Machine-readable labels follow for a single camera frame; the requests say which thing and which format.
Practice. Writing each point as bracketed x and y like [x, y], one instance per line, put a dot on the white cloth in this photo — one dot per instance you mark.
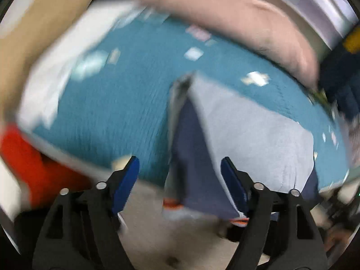
[64, 62]

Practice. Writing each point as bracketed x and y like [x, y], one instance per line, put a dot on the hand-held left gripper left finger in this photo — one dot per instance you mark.
[126, 182]

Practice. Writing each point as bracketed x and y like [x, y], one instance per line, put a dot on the navy and yellow puffer jacket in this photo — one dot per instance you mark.
[343, 76]

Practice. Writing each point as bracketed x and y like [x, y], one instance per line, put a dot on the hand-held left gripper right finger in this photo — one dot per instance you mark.
[233, 180]

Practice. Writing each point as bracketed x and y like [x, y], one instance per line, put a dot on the lavender shelf unit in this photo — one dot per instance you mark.
[309, 2]

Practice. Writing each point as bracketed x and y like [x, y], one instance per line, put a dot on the white low table red edge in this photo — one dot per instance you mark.
[28, 168]

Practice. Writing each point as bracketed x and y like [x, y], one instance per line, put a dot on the khaki folded garment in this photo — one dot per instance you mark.
[33, 28]

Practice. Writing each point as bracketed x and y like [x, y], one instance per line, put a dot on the teal quilted bed sheet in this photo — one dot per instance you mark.
[118, 112]

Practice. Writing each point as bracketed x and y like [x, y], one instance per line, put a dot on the grey and navy zip jacket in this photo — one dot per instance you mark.
[253, 135]

